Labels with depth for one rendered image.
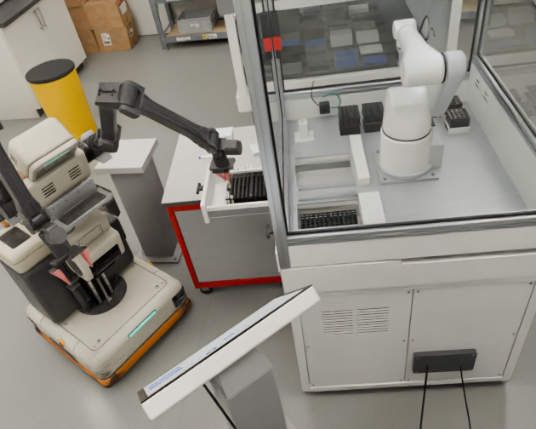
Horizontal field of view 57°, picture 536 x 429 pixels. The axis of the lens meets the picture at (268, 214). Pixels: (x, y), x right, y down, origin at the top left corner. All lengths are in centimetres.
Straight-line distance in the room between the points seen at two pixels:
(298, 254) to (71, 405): 160
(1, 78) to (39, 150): 349
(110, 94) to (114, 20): 466
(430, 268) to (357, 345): 53
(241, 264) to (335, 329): 85
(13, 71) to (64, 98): 89
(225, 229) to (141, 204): 65
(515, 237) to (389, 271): 42
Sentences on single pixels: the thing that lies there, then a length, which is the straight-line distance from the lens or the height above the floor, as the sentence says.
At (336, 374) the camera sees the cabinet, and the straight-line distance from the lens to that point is 235.
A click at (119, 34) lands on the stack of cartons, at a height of 19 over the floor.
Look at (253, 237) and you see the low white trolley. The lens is 255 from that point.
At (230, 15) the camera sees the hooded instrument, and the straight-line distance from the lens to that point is 267.
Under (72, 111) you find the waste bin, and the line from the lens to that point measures 460.
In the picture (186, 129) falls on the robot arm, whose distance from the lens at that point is 183.
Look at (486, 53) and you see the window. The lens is 137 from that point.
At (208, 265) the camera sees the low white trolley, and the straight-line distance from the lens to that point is 274.
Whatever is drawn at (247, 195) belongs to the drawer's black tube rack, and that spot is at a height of 90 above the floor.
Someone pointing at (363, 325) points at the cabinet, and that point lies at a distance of 204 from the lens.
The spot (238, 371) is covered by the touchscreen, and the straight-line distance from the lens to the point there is 139.
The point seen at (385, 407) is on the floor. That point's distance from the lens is 249.
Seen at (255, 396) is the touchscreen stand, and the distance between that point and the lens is 147.
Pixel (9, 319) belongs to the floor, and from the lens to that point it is 342.
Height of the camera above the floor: 223
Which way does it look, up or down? 42 degrees down
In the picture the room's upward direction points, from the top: 10 degrees counter-clockwise
